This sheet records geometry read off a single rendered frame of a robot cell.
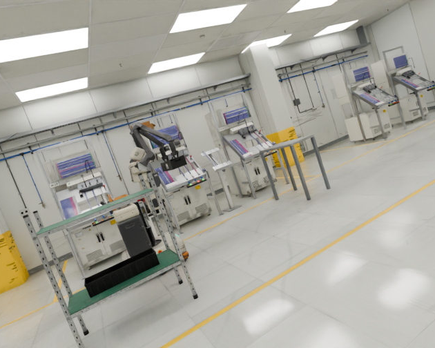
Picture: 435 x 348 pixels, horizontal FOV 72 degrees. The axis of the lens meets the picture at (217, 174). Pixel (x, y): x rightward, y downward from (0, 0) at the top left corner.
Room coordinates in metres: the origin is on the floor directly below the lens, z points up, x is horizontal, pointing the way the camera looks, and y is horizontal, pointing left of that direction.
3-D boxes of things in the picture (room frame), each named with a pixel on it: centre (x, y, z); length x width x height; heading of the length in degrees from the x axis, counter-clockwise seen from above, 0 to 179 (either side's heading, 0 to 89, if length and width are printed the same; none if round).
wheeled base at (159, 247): (3.40, 1.01, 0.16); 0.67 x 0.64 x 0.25; 110
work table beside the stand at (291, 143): (4.35, -1.07, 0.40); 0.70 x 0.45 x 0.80; 28
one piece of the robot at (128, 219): (3.37, 1.09, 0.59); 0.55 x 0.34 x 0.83; 20
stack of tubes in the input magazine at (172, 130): (5.19, 0.64, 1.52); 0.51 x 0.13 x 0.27; 113
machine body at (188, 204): (5.28, 0.75, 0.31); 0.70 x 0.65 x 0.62; 113
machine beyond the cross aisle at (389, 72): (7.81, -5.19, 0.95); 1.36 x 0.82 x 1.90; 23
